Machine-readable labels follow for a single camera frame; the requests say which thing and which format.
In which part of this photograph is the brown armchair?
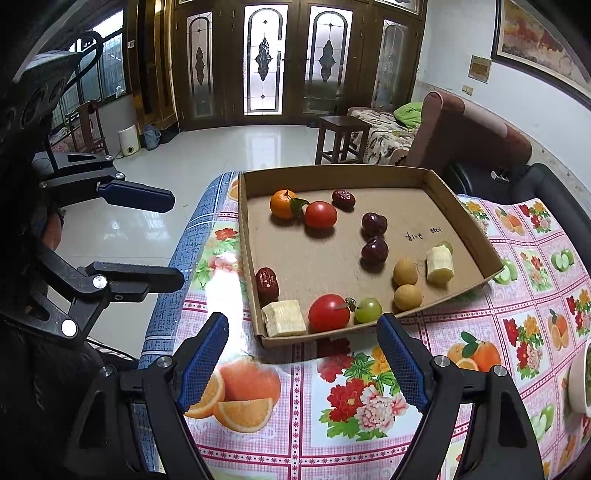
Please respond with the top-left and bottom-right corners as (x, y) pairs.
(346, 90), (533, 174)

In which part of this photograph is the tan longan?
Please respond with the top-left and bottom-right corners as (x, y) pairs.
(393, 257), (419, 286)
(393, 284), (423, 311)

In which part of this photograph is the red date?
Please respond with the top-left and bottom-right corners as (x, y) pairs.
(255, 267), (280, 301)

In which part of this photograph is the cardboard box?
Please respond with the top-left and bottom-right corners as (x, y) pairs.
(238, 165), (505, 348)

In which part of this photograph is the framed wall painting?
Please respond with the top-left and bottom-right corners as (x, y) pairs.
(490, 0), (591, 100)

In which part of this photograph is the window with grille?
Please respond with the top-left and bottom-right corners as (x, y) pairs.
(51, 9), (127, 102)

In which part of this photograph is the orange tangerine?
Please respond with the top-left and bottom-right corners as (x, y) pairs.
(269, 188), (311, 220)

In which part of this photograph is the white bowl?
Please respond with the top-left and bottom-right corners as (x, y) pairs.
(568, 344), (591, 414)

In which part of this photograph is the dark red plum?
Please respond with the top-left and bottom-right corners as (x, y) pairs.
(361, 237), (389, 265)
(361, 212), (389, 237)

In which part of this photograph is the white appliance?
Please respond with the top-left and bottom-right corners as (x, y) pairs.
(119, 124), (141, 158)

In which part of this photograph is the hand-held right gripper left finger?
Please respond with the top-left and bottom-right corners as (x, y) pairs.
(62, 312), (230, 480)

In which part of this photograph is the wooden glass-panel door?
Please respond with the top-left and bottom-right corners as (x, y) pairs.
(173, 0), (428, 132)

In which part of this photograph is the floral armchair cover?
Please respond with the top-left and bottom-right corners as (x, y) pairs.
(348, 107), (419, 164)

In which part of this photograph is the fruit and flower print tablecloth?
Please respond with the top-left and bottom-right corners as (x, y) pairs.
(139, 171), (591, 480)

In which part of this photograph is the green cushion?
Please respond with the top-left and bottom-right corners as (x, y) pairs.
(393, 102), (426, 130)

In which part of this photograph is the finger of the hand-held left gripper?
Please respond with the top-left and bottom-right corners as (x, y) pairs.
(39, 154), (177, 214)
(28, 246), (186, 342)

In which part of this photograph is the black cable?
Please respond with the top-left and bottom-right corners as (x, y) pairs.
(69, 31), (106, 100)

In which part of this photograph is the red tomato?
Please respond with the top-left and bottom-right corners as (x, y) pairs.
(308, 294), (352, 333)
(304, 200), (339, 230)

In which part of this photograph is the wooden chair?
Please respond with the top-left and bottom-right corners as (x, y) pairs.
(65, 99), (109, 155)

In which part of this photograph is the black sofa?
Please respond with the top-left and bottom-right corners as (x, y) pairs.
(443, 161), (591, 222)

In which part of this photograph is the yellow wall plaque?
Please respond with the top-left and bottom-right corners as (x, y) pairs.
(468, 55), (491, 84)

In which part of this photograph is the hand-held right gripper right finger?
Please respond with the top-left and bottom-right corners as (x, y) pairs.
(375, 312), (546, 480)

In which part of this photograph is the wooden stool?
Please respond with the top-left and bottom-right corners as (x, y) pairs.
(315, 115), (372, 165)

